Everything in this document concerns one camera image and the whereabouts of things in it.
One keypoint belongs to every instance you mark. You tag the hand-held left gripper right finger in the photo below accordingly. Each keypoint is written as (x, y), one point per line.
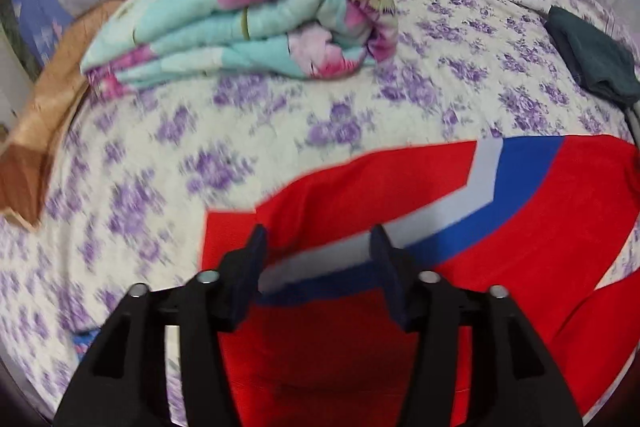
(384, 257)

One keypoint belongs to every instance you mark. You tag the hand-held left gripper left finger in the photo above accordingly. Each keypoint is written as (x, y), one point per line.
(253, 268)

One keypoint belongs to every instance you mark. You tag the red pants with blue stripe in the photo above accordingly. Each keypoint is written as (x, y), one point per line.
(550, 227)

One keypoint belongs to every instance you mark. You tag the purple floral bed sheet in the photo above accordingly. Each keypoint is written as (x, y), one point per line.
(200, 147)

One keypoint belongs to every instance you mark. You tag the folded floral turquoise blanket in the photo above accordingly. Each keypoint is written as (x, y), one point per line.
(260, 12)

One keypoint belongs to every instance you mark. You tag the brown cloth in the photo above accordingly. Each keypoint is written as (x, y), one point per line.
(47, 112)

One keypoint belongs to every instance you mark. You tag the dark green folded cloth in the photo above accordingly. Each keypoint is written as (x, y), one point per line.
(595, 52)

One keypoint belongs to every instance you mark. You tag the blue floral curtain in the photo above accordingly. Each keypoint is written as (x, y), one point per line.
(37, 2)

